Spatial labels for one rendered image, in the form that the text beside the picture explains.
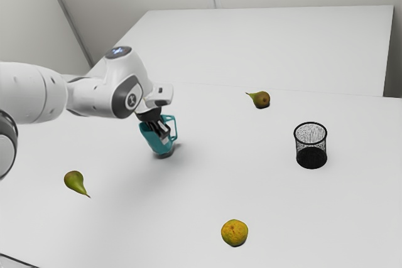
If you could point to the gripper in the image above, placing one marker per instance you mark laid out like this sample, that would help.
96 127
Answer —
149 115

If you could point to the teal faceted mug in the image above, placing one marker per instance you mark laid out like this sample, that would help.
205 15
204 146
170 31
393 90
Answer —
155 142

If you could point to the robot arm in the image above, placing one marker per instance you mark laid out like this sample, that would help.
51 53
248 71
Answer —
94 92

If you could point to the green pear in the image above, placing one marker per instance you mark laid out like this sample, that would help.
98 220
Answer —
261 98
75 181

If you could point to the orange citrus fruit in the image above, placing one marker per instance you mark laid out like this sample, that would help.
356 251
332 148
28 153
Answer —
234 232

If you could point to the black mesh pen holder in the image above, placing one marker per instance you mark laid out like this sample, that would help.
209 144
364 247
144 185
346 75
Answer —
310 145

